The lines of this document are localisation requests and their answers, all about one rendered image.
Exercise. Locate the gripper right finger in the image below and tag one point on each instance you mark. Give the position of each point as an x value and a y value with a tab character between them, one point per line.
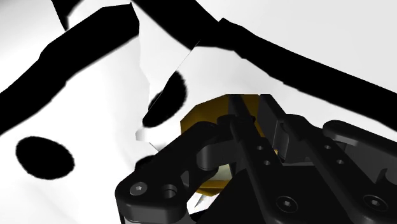
347	173

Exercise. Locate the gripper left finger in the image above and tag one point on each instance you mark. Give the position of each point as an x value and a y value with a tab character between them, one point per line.
173	161

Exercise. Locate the yellow round object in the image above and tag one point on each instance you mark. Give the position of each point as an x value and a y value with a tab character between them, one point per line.
205	111

